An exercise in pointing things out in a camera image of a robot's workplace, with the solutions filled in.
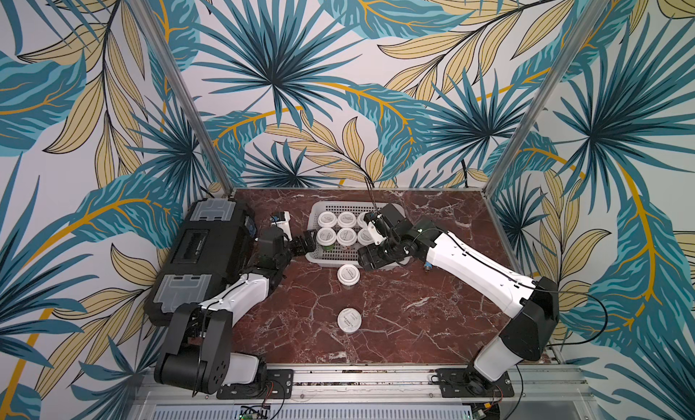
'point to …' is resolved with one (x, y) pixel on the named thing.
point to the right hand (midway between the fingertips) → (370, 255)
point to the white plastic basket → (337, 256)
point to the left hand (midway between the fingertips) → (304, 234)
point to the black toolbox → (214, 244)
